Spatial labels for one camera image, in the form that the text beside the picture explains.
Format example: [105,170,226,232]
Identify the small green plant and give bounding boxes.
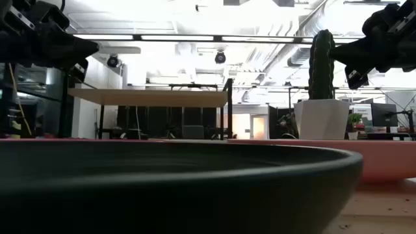
[347,112,363,133]

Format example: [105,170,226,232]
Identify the black storage rack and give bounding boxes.
[0,62,70,140]

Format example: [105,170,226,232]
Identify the black partition panels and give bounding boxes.
[116,106,218,140]

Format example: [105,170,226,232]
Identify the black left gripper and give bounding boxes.
[0,0,100,83]

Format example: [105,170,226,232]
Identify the long ceiling light strip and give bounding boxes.
[72,33,360,45]

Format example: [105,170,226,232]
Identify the black computer monitor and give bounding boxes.
[370,103,399,128]

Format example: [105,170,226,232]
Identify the green cactus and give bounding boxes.
[307,29,336,101]

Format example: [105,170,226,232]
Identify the yellow cable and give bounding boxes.
[7,63,33,137]

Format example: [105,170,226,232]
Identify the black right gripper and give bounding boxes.
[329,0,416,90]

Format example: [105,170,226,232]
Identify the light pink plate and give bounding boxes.
[226,138,416,185]

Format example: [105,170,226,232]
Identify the black plate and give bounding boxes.
[0,139,364,234]

